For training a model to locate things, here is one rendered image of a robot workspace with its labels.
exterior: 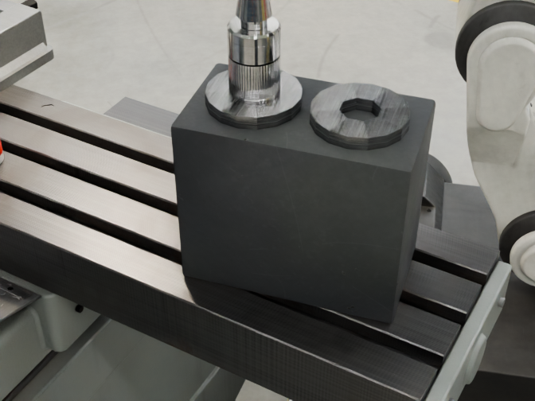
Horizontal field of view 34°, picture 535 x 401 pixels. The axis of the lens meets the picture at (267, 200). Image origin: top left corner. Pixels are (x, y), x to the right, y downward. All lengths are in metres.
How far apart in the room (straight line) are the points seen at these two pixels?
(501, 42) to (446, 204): 0.54
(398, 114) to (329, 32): 2.59
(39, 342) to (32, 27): 0.44
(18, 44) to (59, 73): 1.93
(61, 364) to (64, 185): 0.24
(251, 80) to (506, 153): 0.61
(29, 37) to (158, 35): 2.11
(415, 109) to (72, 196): 0.42
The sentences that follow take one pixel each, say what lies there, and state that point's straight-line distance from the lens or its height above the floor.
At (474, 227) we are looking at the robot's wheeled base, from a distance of 1.62.
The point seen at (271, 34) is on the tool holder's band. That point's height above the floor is 1.23.
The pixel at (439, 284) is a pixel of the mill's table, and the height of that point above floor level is 0.97.
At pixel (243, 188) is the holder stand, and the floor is 1.10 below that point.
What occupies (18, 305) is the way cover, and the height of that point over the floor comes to 0.90.
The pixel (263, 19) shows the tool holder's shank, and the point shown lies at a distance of 0.77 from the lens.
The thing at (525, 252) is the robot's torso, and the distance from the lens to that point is 1.39.
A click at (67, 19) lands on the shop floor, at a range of 3.54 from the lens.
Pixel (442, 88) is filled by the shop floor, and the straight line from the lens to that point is 3.08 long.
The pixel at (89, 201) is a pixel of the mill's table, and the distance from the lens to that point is 1.02.
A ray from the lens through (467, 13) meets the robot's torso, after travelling 1.22.
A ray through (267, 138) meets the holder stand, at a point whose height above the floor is 1.15.
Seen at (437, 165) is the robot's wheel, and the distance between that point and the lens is 1.73.
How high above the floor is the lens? 1.60
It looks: 39 degrees down
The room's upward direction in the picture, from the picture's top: straight up
